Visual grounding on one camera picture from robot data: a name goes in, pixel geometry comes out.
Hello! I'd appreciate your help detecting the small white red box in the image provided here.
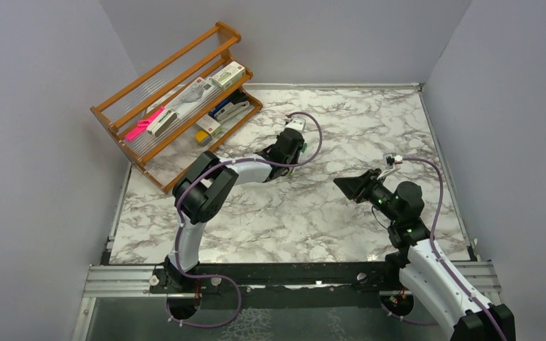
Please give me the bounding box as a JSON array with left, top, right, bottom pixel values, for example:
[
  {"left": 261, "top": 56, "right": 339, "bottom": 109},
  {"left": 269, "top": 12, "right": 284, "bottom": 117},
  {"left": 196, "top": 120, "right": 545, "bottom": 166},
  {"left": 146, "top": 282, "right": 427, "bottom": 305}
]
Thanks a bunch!
[{"left": 196, "top": 114, "right": 222, "bottom": 138}]

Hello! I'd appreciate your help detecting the blue black stapler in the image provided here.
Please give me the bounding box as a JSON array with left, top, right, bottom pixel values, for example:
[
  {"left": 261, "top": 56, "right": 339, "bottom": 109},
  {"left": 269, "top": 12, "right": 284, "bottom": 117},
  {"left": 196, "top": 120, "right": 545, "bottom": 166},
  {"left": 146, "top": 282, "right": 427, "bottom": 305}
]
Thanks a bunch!
[{"left": 208, "top": 90, "right": 249, "bottom": 122}]

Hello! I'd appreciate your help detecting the purple cable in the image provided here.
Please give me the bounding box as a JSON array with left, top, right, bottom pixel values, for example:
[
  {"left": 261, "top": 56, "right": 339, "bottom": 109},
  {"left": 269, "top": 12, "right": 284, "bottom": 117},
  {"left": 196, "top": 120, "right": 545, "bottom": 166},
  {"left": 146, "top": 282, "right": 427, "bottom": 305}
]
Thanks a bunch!
[
  {"left": 173, "top": 111, "right": 324, "bottom": 329},
  {"left": 380, "top": 155, "right": 510, "bottom": 341}
]

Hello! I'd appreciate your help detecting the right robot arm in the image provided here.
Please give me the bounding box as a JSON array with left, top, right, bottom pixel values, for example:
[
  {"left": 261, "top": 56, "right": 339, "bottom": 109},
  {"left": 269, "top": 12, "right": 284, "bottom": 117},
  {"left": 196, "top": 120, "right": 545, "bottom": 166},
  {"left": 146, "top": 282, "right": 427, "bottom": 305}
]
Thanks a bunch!
[{"left": 333, "top": 169, "right": 516, "bottom": 340}]

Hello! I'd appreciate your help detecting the white green box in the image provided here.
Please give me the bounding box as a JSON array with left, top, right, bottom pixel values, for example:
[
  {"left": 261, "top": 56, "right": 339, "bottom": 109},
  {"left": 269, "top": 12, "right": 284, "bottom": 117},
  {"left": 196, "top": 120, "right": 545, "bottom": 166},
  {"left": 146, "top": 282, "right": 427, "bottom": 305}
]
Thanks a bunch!
[{"left": 212, "top": 61, "right": 246, "bottom": 91}]

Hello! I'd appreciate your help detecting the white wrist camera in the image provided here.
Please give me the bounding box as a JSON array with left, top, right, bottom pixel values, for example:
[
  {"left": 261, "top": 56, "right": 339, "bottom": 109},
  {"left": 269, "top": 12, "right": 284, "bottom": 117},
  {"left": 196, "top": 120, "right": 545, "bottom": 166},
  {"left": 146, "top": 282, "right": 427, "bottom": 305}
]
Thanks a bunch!
[
  {"left": 378, "top": 153, "right": 403, "bottom": 181},
  {"left": 285, "top": 117, "right": 306, "bottom": 133}
]

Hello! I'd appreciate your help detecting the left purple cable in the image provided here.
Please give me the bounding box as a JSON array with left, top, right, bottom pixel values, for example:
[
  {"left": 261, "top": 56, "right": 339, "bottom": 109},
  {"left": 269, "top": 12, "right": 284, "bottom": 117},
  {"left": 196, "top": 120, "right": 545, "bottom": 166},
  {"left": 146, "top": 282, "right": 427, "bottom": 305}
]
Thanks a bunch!
[{"left": 173, "top": 111, "right": 324, "bottom": 329}]

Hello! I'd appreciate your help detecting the white black box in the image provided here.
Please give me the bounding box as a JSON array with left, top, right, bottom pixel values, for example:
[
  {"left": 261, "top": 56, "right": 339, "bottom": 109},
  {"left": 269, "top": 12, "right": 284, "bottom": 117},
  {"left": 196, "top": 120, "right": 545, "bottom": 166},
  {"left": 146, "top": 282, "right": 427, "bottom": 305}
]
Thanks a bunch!
[{"left": 146, "top": 108, "right": 178, "bottom": 137}]

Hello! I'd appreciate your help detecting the pink highlighter pack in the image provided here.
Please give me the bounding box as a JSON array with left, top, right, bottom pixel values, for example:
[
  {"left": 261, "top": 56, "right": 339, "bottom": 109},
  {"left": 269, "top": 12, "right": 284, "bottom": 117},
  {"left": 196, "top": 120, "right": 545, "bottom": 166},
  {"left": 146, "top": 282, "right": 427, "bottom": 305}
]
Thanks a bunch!
[{"left": 124, "top": 106, "right": 165, "bottom": 141}]

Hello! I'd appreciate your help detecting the wooden shelf rack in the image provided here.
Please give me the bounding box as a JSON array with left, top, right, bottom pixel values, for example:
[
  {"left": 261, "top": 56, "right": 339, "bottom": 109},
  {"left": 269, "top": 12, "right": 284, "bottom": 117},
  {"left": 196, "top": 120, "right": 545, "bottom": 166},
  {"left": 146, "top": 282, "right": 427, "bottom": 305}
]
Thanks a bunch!
[{"left": 90, "top": 21, "right": 262, "bottom": 193}]

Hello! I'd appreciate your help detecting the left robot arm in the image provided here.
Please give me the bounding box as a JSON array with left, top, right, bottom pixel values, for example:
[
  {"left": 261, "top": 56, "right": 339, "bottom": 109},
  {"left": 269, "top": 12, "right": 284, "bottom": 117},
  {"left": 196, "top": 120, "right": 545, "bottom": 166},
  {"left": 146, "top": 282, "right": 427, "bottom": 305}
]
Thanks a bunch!
[{"left": 167, "top": 128, "right": 304, "bottom": 292}]

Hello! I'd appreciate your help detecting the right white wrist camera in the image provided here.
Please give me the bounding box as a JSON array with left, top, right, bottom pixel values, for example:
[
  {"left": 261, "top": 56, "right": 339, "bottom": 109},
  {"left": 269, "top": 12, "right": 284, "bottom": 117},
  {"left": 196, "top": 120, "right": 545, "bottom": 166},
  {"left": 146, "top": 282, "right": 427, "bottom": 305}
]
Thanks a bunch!
[{"left": 378, "top": 153, "right": 403, "bottom": 181}]

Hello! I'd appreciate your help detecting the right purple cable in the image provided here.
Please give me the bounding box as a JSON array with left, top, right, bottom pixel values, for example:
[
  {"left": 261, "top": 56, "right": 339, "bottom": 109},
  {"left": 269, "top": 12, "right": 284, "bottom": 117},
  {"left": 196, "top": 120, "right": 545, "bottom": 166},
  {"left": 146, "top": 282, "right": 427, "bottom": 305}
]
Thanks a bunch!
[{"left": 380, "top": 155, "right": 510, "bottom": 341}]

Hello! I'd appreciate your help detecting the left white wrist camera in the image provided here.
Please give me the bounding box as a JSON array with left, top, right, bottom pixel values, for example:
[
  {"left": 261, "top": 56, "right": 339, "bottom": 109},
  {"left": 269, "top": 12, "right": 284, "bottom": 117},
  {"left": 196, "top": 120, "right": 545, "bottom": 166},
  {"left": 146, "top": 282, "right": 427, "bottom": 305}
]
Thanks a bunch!
[{"left": 285, "top": 117, "right": 306, "bottom": 133}]

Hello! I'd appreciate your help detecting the long white package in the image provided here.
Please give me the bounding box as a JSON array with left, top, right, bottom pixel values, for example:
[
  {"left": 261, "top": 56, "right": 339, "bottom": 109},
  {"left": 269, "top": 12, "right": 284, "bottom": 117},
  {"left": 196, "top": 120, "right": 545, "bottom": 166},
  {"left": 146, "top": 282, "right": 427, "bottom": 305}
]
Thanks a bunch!
[{"left": 164, "top": 77, "right": 220, "bottom": 118}]

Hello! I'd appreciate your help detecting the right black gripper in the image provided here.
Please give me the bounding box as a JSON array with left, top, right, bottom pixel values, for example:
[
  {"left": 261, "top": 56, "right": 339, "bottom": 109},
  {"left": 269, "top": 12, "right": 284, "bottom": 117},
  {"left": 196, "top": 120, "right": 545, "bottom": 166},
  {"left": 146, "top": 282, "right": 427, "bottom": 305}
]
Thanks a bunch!
[{"left": 335, "top": 168, "right": 401, "bottom": 222}]

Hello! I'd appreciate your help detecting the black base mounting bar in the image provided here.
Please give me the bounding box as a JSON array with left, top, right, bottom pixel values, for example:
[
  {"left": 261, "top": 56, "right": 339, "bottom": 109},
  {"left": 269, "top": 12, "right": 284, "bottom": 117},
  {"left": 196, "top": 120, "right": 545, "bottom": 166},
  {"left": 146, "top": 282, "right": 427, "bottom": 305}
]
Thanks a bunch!
[{"left": 148, "top": 261, "right": 411, "bottom": 293}]

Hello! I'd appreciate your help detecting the aluminium frame rail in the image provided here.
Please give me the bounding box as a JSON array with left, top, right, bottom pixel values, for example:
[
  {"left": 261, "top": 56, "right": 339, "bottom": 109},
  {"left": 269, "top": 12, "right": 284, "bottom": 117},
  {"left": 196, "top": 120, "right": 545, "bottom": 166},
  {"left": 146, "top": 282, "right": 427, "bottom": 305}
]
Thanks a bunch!
[{"left": 82, "top": 265, "right": 162, "bottom": 298}]

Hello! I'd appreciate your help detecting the yellow sticky note block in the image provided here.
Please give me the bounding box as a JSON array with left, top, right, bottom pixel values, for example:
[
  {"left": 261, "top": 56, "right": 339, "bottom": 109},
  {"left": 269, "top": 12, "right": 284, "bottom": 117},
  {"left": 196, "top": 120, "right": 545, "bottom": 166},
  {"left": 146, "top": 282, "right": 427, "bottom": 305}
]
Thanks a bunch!
[{"left": 194, "top": 131, "right": 212, "bottom": 146}]

